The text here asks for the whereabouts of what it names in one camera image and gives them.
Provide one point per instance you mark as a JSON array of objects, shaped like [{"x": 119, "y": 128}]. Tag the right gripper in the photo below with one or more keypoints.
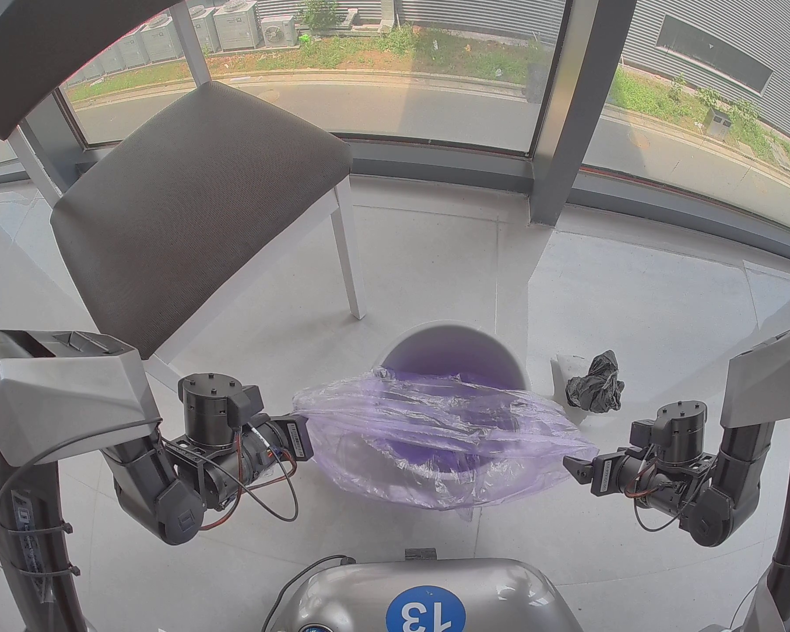
[{"x": 622, "y": 475}]

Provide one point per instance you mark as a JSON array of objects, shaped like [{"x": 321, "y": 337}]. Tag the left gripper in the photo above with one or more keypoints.
[{"x": 270, "y": 448}]

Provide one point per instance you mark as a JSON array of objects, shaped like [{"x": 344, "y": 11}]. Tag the black plastic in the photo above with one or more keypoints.
[{"x": 596, "y": 386}]

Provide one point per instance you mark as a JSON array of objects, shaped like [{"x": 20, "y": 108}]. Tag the purple plastic bag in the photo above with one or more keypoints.
[{"x": 434, "y": 432}]

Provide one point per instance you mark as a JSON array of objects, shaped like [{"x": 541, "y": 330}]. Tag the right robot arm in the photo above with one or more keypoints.
[{"x": 750, "y": 379}]

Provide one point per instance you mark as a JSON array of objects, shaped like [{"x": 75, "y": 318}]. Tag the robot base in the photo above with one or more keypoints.
[{"x": 500, "y": 590}]

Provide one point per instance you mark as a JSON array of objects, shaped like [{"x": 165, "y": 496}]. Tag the white trash bin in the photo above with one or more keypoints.
[{"x": 447, "y": 346}]

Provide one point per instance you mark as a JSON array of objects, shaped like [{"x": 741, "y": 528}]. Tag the white chair with grey seat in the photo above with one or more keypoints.
[{"x": 191, "y": 182}]

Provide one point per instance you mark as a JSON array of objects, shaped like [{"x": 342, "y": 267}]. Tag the window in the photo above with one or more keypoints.
[{"x": 566, "y": 122}]

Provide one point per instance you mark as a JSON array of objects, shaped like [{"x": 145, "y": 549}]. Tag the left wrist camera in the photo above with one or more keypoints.
[{"x": 247, "y": 405}]

